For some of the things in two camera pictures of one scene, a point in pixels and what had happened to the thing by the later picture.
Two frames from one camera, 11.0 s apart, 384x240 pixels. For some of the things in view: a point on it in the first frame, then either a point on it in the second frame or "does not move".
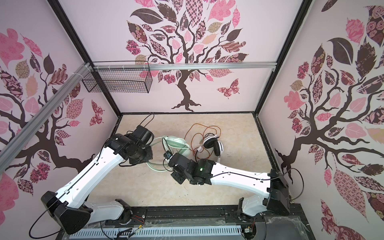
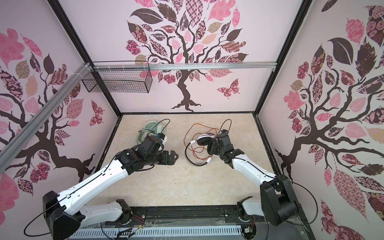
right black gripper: [179, 179] to [214, 145]
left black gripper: [149, 156] to [171, 160]
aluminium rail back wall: [180, 66] does not move
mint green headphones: [172, 144] to [152, 128]
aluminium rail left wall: [14, 145] does not move
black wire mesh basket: [120, 81] does not move
